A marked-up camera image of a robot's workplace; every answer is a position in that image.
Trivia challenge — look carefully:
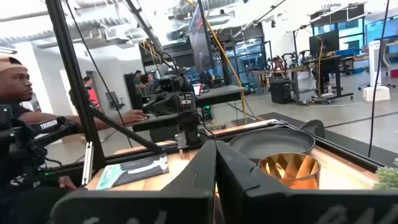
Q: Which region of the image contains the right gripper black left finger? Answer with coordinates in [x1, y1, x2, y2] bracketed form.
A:
[49, 139, 218, 224]

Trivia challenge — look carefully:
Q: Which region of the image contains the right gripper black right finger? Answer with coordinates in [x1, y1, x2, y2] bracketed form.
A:
[216, 139, 398, 224]

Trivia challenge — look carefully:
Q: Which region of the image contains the amber faceted cup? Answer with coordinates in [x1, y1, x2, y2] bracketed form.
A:
[257, 152, 322, 190]

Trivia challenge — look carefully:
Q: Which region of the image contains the black frying pan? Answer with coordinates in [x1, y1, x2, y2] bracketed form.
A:
[228, 127, 317, 164]

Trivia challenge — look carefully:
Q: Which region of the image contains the computer with green light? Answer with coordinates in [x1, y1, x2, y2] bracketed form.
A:
[201, 105, 215, 121]

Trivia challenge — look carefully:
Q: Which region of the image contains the Yellowstone picture book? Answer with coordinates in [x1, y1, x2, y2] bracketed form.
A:
[95, 152, 170, 191]

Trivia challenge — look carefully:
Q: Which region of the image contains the person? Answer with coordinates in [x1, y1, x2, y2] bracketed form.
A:
[83, 76, 102, 111]
[0, 55, 150, 224]
[132, 70, 144, 94]
[139, 73, 155, 96]

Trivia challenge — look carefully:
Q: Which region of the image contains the person's hand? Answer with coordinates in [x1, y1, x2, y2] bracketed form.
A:
[58, 175, 78, 190]
[123, 109, 149, 126]

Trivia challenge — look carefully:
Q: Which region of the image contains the hanging dark monitor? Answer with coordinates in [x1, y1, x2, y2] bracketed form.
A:
[188, 0, 215, 73]

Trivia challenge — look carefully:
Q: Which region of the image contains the grey office chair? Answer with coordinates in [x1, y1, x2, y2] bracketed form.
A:
[104, 91, 126, 110]

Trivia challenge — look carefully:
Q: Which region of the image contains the small green potted plant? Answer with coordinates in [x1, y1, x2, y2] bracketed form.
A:
[373, 157, 398, 191]

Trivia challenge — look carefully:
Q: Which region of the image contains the black computer tower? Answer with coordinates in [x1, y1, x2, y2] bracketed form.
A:
[269, 80, 294, 105]

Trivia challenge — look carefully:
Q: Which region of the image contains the black standing desk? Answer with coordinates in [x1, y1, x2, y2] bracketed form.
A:
[303, 55, 355, 101]

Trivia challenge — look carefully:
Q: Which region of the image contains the black desk monitor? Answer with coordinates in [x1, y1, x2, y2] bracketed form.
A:
[308, 30, 340, 57]

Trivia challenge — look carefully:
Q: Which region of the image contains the white tower appliance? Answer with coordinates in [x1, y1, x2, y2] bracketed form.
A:
[362, 39, 391, 102]

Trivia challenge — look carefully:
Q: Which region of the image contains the silver metal bracket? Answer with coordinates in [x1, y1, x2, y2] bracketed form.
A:
[81, 141, 94, 187]

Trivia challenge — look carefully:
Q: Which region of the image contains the yellow cable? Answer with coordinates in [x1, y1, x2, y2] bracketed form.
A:
[185, 0, 248, 125]

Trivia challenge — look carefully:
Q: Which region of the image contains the thin black cable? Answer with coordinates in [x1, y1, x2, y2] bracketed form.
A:
[65, 0, 134, 149]

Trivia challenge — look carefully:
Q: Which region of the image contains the black aluminium table frame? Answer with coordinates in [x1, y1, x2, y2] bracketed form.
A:
[45, 0, 398, 187]

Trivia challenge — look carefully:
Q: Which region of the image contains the thick black hanging cable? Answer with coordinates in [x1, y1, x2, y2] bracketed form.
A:
[368, 0, 391, 158]

